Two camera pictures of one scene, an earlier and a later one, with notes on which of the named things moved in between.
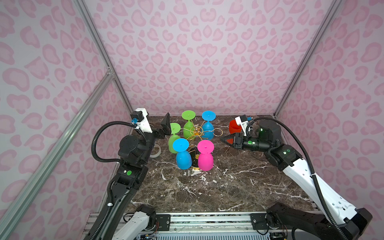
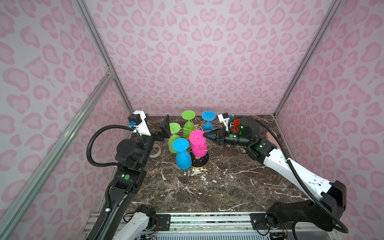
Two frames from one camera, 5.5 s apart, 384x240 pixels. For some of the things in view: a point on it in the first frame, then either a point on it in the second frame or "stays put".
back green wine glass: (188, 115) stays put
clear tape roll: (158, 154) stays put
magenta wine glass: (205, 158) → (198, 141)
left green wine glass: (175, 128) stays put
